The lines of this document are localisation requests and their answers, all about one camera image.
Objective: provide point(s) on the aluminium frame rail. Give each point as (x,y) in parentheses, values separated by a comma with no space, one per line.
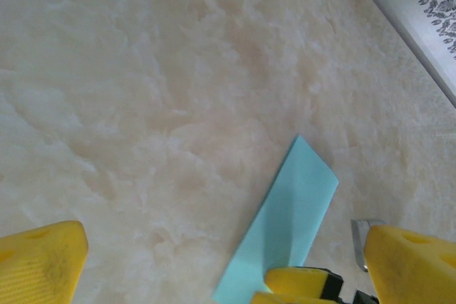
(402,5)

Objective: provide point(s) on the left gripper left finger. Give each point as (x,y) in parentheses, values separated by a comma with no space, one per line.
(39,268)

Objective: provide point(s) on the teal cloth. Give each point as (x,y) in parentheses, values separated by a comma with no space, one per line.
(285,204)

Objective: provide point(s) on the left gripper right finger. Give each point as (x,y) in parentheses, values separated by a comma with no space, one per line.
(413,268)

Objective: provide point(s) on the pale bent strip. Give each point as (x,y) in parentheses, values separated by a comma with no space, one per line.
(356,243)

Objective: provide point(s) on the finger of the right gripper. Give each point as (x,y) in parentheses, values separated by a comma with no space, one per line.
(297,279)
(285,299)

